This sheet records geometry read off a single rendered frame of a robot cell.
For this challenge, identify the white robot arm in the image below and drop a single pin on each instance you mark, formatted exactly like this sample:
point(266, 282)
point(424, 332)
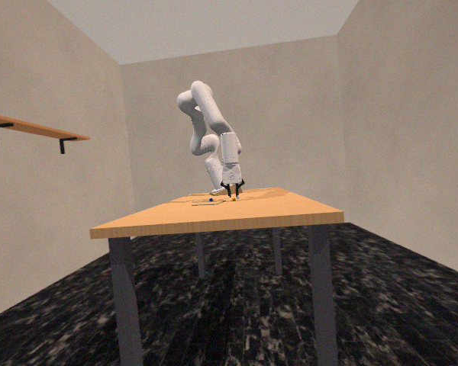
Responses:
point(201, 95)

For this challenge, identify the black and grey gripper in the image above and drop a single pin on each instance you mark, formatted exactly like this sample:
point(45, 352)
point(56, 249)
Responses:
point(231, 174)

